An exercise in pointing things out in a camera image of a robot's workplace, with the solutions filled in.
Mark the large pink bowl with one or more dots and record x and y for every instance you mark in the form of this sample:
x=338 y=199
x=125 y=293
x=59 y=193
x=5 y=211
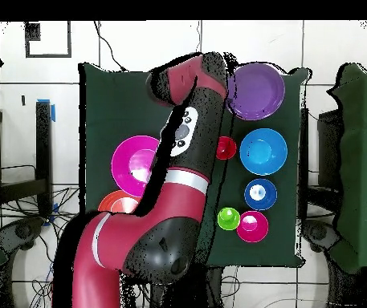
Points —
x=125 y=166

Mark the green cup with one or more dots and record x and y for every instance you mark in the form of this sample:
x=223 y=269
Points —
x=228 y=221

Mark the purple bowl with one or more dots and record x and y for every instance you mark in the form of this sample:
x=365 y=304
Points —
x=257 y=91

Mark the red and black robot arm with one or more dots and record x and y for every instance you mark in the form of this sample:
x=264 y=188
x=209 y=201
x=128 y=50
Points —
x=157 y=224

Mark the red cup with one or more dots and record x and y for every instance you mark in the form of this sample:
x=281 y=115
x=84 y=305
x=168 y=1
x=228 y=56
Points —
x=227 y=148

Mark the small dark blue bowl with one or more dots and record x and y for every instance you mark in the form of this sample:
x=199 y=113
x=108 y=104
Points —
x=250 y=199

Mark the large orange bowl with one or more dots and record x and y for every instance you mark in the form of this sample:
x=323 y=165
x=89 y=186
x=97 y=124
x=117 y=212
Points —
x=112 y=202

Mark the large blue bowl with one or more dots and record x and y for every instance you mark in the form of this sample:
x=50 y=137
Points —
x=263 y=151

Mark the small pink-red bowl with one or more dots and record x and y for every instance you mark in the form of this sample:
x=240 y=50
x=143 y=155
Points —
x=252 y=232

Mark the dark green tablecloth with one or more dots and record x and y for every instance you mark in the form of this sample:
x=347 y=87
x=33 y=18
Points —
x=112 y=106

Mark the black metal stand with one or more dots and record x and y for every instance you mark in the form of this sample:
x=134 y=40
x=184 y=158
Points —
x=303 y=144
x=43 y=144

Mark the blue tape strip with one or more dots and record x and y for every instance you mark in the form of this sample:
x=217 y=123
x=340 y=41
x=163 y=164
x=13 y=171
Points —
x=53 y=112

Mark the black floor stand base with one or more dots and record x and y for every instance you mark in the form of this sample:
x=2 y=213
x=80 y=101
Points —
x=22 y=231
x=318 y=232

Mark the black square floor frame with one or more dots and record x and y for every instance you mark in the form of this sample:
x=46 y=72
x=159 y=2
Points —
x=48 y=55

